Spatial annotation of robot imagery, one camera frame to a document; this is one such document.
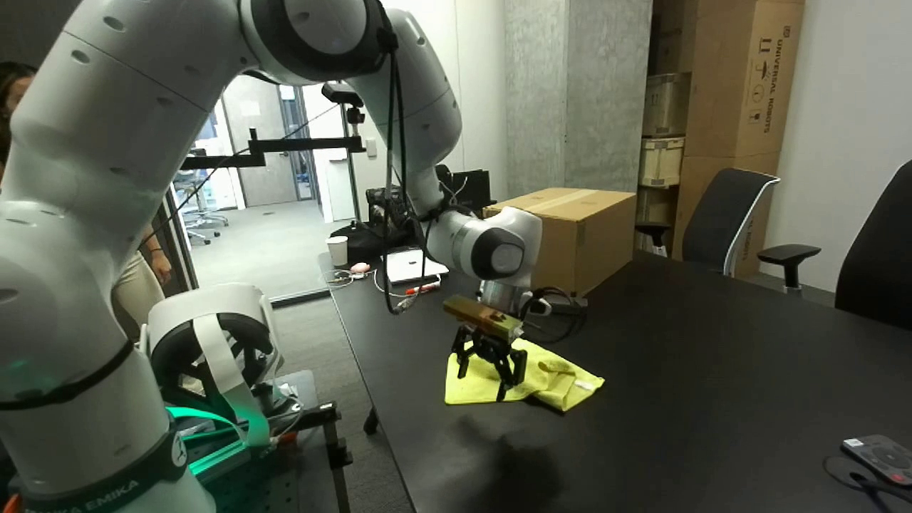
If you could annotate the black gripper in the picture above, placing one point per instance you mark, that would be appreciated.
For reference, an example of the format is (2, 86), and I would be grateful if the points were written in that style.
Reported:
(488, 345)

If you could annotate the yellow towel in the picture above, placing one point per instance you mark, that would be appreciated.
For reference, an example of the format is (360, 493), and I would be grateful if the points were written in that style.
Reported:
(560, 381)

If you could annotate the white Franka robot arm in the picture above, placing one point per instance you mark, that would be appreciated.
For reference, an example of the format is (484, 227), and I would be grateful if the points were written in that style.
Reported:
(94, 143)

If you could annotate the grey remote control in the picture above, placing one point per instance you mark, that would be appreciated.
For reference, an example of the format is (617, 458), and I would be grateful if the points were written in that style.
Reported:
(570, 307)

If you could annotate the small white carton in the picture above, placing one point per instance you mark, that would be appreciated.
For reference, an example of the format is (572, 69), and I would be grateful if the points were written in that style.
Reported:
(661, 160)

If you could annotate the large black office chair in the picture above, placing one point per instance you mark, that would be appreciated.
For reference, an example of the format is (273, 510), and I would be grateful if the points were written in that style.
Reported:
(728, 218)

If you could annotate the black boom stand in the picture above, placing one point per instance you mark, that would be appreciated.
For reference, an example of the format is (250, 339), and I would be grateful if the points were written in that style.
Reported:
(286, 147)

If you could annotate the grey carton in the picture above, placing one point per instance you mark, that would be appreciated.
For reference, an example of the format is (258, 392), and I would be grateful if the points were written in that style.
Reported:
(666, 104)

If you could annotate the tall brown cardboard box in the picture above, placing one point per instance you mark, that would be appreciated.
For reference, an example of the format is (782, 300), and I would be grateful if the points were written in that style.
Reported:
(742, 116)

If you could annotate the tan wrist camera block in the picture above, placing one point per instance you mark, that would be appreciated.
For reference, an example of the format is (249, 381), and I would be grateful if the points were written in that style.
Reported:
(481, 317)

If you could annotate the black metal cart frame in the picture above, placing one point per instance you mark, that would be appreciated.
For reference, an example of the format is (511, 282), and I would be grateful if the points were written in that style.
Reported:
(330, 458)

